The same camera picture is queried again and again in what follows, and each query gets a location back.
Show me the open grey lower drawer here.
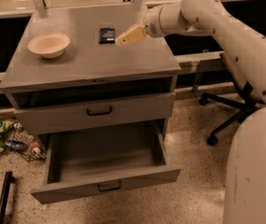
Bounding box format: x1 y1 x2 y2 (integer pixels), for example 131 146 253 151
31 120 180 204

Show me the black office chair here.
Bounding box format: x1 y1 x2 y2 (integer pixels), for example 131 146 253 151
198 51 261 147

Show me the beige paper bowl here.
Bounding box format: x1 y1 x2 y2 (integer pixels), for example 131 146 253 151
28 33 70 59

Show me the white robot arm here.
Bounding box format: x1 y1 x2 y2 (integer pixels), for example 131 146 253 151
116 0 266 224

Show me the grey drawer cabinet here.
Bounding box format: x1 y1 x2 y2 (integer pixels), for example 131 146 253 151
0 3 182 205

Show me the dark blue rxbar packet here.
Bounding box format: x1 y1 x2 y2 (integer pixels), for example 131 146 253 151
99 28 115 44

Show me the red white bottle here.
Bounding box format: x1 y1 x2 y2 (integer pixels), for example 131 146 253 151
28 142 41 156

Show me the black metal stand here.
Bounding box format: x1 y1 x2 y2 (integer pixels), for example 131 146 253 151
0 171 15 224

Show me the blue can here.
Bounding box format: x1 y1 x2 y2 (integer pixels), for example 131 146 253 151
5 140 25 151

